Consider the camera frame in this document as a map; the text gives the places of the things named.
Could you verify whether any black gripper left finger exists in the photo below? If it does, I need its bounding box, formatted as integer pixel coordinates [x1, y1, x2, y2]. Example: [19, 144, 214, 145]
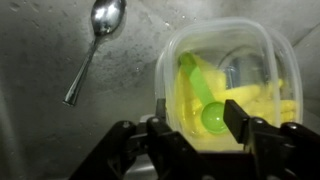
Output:
[155, 98, 166, 119]

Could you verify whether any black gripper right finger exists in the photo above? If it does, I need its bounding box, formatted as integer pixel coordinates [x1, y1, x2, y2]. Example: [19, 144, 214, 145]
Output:
[223, 99, 249, 144]

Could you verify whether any large clear plastic lunchbox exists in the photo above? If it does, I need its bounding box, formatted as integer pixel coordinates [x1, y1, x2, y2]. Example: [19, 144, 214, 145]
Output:
[153, 24, 304, 134]

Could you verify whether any green measuring spoon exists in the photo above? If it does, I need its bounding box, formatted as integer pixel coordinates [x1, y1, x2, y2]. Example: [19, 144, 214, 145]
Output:
[179, 52, 227, 134]

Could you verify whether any yellow glove in sink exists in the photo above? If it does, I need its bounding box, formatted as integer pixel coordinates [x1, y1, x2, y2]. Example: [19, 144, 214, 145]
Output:
[164, 51, 302, 151]

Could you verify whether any metal spoon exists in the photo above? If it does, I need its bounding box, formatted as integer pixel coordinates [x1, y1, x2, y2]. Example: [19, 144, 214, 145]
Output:
[63, 0, 127, 106]

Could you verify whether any stainless steel sink basin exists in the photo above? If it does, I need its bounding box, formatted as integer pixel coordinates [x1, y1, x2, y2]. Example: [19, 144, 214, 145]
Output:
[0, 0, 320, 180]

